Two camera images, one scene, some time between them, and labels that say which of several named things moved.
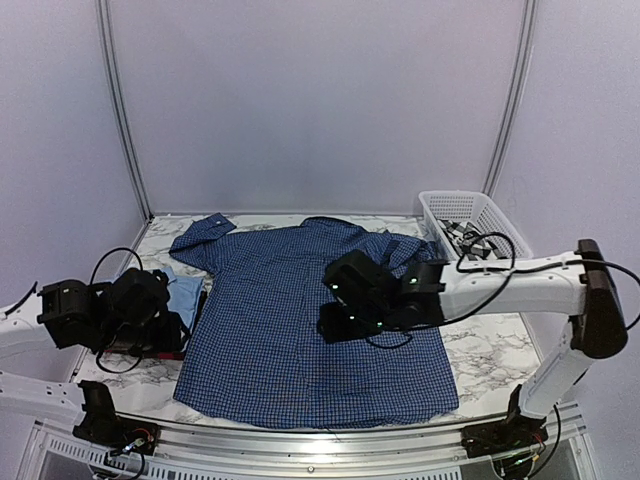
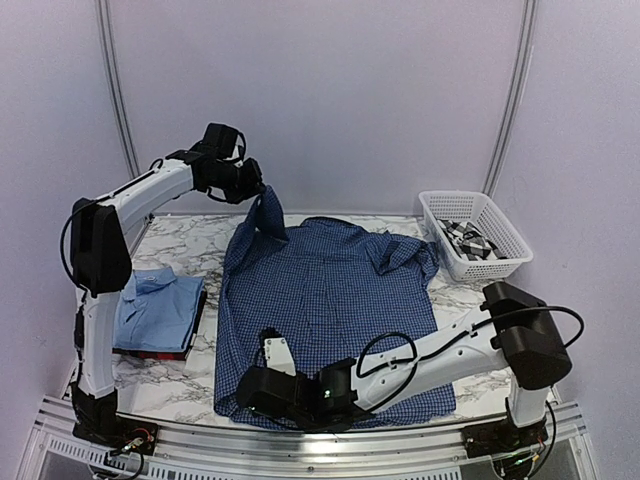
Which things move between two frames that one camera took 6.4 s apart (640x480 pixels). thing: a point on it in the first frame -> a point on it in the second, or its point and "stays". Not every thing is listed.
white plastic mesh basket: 467,226 stays
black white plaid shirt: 468,241 stays
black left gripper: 169,339 -> 253,184
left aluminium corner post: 106,28 stays
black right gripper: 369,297 -> 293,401
